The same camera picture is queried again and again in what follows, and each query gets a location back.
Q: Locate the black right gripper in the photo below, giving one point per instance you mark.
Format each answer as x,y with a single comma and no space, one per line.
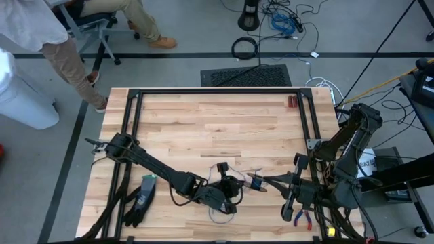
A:
305,196

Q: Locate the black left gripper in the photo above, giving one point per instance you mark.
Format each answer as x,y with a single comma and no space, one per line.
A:
217,194

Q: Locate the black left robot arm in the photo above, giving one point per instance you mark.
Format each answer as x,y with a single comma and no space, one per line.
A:
156,166

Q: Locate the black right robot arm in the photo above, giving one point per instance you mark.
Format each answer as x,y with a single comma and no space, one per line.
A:
352,145

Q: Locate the yellow tag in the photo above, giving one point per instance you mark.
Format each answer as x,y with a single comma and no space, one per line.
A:
331,232

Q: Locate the small red box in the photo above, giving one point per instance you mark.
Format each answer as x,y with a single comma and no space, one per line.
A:
292,101

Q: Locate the white cardboard box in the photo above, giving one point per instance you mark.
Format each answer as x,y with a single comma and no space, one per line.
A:
368,164

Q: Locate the black grey work glove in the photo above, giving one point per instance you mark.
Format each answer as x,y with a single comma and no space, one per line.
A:
147,193

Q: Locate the white power strip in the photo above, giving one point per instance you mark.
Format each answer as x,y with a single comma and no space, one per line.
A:
332,96

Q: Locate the black floor mat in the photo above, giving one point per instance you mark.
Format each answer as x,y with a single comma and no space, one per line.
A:
247,76

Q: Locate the black equipment stand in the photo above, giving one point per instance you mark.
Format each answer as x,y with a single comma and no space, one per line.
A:
400,173

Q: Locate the white power adapter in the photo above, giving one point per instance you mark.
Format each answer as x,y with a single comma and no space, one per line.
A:
314,54

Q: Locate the thin black diagonal rod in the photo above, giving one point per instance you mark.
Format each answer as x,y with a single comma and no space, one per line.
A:
374,56

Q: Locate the black power strip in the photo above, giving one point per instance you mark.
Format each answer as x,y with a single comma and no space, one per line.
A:
296,22

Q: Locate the black floor stand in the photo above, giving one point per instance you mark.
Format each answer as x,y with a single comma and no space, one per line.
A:
249,20

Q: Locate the black cart with screen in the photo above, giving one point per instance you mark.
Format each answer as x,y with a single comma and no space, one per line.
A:
427,91

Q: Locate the black wheeled leg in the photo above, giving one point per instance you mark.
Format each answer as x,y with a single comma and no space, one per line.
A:
430,35

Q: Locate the grey office chair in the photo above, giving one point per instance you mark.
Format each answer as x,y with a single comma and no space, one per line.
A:
95,23

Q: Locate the white bin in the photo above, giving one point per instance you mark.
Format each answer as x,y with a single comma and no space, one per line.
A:
23,101

